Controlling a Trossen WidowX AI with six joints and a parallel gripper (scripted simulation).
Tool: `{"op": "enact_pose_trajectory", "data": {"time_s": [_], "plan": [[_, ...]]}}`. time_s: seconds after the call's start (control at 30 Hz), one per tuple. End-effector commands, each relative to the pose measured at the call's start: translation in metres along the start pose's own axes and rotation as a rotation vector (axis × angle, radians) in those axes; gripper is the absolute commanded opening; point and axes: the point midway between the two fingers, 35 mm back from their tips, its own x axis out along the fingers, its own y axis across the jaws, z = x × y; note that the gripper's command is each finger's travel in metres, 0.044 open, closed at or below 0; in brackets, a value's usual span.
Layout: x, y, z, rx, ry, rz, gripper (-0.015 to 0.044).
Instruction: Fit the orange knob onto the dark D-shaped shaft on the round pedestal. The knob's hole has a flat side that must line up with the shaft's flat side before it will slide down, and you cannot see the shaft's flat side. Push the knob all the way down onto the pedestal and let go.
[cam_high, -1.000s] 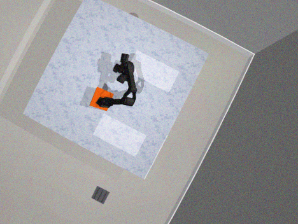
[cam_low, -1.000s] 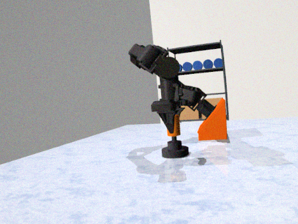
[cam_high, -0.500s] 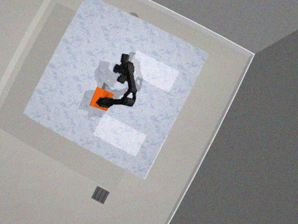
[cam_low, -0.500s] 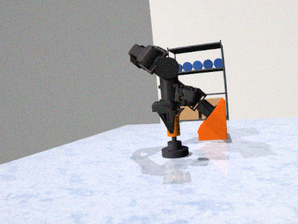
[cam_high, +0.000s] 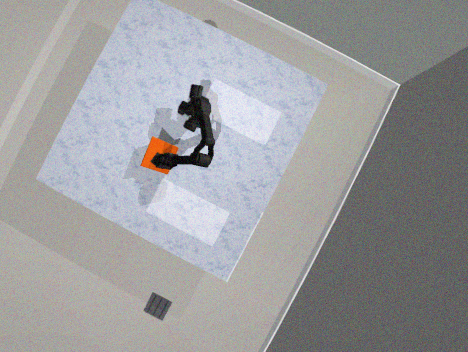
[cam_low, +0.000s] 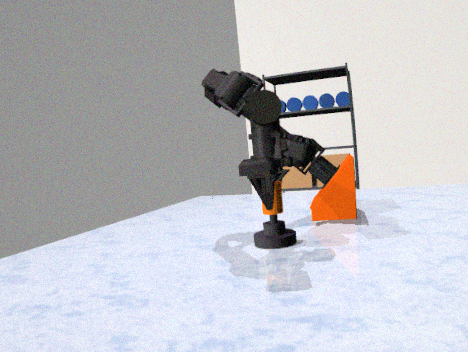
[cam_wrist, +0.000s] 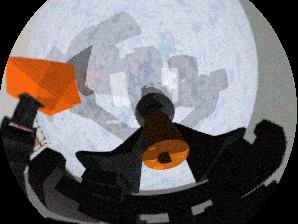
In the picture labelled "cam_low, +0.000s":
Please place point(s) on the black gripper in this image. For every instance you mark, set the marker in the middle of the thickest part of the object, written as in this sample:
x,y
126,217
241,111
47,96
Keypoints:
x,y
263,169

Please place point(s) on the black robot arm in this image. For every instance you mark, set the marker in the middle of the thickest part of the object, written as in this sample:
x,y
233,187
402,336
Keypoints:
x,y
236,92

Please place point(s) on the black stepped round pedestal with short shaft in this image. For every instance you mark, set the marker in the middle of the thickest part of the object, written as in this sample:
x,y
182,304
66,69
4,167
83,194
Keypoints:
x,y
275,235

